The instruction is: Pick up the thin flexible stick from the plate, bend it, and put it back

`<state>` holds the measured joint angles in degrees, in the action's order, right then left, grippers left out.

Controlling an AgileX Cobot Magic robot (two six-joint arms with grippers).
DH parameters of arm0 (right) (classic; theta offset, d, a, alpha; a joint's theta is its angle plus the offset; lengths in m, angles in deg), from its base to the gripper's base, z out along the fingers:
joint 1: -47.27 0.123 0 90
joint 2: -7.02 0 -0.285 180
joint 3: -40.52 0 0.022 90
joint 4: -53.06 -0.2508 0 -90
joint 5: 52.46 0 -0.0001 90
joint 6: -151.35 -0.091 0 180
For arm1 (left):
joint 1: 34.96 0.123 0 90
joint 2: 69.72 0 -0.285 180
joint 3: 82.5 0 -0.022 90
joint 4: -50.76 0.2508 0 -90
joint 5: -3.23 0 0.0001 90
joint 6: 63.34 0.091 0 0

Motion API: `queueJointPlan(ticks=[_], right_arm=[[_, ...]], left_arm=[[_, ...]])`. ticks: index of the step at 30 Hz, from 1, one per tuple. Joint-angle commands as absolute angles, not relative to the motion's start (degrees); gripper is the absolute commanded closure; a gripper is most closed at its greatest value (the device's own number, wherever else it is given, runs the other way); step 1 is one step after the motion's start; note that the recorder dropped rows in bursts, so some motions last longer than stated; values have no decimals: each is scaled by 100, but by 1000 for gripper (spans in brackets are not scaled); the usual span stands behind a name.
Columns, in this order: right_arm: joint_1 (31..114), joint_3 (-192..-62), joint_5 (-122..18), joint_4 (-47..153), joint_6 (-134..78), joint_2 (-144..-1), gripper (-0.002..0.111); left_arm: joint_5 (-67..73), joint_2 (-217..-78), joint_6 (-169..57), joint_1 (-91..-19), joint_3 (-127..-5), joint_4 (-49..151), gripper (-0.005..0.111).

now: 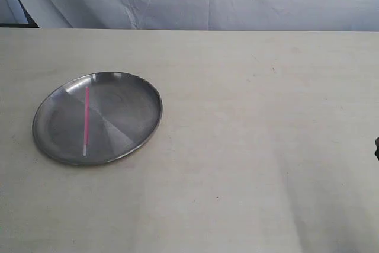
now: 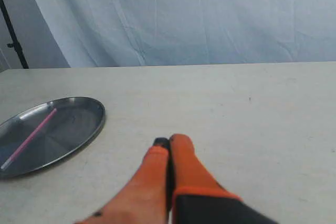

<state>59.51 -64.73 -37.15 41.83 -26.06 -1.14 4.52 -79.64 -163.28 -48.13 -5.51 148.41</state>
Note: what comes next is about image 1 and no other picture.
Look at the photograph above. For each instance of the dark frame behind table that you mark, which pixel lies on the dark frame behind table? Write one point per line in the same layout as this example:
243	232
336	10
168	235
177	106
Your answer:
14	15

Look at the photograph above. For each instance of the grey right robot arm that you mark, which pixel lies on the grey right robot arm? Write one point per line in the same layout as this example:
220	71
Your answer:
377	148

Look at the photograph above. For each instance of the round stainless steel plate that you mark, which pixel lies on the round stainless steel plate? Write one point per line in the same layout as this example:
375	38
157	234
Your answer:
124	112

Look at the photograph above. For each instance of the thin pink stick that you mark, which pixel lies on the thin pink stick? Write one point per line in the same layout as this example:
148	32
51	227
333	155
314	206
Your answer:
86	122

